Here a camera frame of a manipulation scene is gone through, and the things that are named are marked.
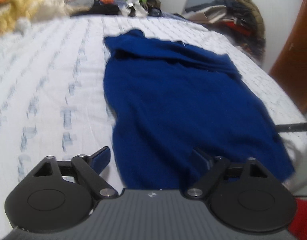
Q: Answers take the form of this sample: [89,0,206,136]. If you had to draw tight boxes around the dark clothes pile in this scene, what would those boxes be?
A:
[64,0,121,17]

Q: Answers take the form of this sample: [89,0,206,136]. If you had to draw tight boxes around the red cloth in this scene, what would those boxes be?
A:
[288,198,307,240]

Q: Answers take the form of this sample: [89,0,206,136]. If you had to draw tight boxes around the green and white items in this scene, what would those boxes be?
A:
[114,0,162,18]

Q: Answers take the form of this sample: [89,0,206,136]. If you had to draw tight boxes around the white script-print bed sheet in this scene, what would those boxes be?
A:
[0,16,305,239]

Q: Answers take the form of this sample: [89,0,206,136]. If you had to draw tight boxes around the yellow crumpled blanket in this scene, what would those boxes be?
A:
[0,0,73,35]

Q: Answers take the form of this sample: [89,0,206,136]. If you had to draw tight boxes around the olive fur-hood jacket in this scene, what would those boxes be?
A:
[226,0,266,63]

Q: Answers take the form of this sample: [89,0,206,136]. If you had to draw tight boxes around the brown wooden door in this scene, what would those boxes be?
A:
[269,0,307,114]

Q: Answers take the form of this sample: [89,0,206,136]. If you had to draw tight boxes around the blue knit sweater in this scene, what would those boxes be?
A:
[104,29,294,190]

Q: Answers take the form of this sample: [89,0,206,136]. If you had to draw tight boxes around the grey monitor screen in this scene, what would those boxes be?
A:
[181,0,220,16]

